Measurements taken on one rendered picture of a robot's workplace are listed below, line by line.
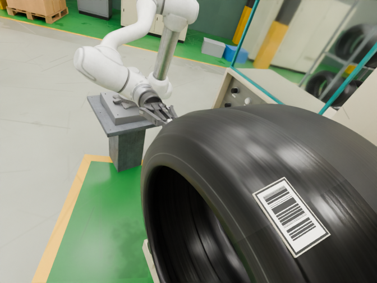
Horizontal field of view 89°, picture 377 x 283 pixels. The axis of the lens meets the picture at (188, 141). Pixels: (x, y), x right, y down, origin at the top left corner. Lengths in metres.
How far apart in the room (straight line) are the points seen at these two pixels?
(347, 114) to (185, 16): 0.92
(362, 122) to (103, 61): 0.73
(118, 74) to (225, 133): 0.56
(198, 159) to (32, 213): 1.75
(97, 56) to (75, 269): 1.37
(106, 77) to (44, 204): 1.41
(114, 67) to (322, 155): 0.66
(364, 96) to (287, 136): 0.30
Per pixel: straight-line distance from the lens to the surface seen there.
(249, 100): 1.11
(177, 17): 1.21
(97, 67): 0.74
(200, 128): 0.29
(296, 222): 0.21
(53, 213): 1.90
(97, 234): 1.76
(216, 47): 6.06
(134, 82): 0.78
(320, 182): 0.24
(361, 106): 0.55
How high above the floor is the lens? 1.61
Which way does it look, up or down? 40 degrees down
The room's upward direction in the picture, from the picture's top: 19 degrees clockwise
